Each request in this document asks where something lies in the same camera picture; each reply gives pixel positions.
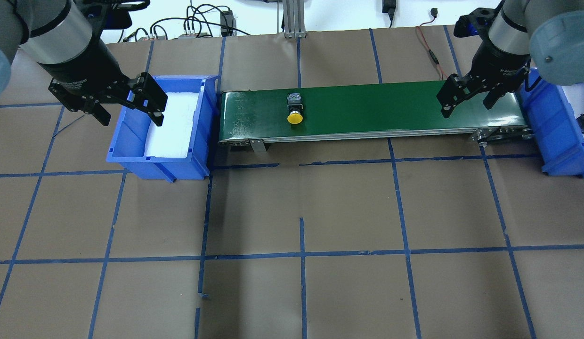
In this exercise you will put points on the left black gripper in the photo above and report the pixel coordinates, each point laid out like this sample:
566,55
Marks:
83,64

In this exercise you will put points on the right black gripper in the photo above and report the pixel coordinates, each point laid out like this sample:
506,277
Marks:
496,61

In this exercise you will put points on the yellow push button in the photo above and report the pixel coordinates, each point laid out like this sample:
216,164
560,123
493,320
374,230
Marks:
295,108

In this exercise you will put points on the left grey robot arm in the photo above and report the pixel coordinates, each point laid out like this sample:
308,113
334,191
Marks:
64,38

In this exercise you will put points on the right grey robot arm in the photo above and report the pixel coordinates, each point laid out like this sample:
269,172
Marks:
516,33

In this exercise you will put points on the left blue plastic bin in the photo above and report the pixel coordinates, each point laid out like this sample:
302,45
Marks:
129,138

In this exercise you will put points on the blue plastic bin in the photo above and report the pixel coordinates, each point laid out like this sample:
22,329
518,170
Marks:
551,118
129,138

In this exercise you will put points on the white foam pad left bin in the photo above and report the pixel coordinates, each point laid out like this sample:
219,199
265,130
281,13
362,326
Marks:
172,139

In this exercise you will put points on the white foam pad bin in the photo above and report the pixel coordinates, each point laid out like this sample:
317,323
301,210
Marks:
172,139
575,97

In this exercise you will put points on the green conveyor belt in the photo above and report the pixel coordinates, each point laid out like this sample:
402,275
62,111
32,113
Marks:
364,111

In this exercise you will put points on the right blue plastic bin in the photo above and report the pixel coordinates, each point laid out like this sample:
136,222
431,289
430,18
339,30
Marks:
551,118

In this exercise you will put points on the white foam pad right bin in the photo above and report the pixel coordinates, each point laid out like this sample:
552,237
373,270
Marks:
575,97

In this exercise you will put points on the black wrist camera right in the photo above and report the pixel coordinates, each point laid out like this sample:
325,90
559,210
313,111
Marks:
475,23

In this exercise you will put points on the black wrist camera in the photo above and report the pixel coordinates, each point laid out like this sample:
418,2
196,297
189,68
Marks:
110,14
475,23

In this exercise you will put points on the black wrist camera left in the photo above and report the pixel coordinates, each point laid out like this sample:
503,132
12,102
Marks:
110,14

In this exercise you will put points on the aluminium frame post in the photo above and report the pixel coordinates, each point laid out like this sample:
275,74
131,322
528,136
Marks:
294,19

